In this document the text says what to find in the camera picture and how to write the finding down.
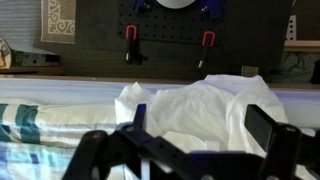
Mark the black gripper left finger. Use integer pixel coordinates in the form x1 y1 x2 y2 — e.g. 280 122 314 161
62 103 193 180

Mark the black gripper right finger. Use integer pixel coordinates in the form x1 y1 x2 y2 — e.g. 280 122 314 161
244 103 320 180

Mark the white t-shirt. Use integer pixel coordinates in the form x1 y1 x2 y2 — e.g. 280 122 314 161
114 73 289 158

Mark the blue checked duvet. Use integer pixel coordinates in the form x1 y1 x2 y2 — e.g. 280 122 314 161
0 102 143 180

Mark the green cloth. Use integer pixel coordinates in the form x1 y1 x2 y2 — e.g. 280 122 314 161
266 52 320 84

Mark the wooden open drawer box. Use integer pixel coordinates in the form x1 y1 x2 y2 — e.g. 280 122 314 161
283 39 320 54

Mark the orange black clamp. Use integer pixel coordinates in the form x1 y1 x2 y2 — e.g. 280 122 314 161
124 24 149 66
196 30 216 71

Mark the low wooden plank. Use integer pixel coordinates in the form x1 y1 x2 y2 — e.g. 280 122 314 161
0 65 65 76

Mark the beige patterned rug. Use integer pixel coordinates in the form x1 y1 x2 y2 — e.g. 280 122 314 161
40 0 77 45

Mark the round beige dish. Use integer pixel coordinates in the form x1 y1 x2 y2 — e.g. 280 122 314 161
0 36 13 69

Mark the perforated metal bracket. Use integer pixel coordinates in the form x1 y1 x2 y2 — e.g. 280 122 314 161
285 14 298 42

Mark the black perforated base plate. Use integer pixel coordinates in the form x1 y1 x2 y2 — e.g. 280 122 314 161
116 0 228 46

